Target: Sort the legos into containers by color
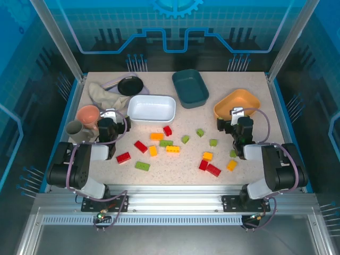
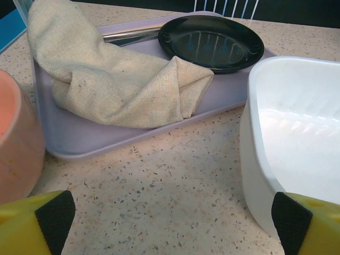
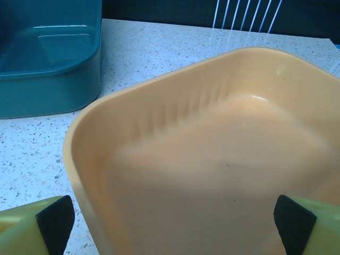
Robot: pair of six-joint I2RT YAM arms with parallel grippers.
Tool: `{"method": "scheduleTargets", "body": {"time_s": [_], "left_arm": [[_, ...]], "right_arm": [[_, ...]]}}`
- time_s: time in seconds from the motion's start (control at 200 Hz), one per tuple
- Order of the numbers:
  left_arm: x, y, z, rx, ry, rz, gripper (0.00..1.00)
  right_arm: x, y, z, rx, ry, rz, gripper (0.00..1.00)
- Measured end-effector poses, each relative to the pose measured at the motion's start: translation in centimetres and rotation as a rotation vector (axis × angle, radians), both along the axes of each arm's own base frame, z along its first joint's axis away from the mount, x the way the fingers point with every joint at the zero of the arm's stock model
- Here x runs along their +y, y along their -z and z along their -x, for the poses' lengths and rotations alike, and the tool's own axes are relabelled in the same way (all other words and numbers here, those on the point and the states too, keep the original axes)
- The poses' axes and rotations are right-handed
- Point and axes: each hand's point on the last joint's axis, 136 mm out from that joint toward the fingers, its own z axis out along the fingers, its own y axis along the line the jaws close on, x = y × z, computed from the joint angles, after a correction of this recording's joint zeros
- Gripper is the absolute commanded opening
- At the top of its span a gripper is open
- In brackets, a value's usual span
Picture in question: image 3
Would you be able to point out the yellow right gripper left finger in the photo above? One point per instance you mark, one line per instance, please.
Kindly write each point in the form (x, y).
(21, 233)

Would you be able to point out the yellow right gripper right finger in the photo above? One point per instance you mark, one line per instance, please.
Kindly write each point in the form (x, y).
(318, 233)

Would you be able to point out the orange plastic container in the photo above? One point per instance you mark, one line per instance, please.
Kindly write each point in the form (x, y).
(212, 159)

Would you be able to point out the teal plastic container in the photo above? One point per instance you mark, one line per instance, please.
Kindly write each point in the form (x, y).
(40, 93)

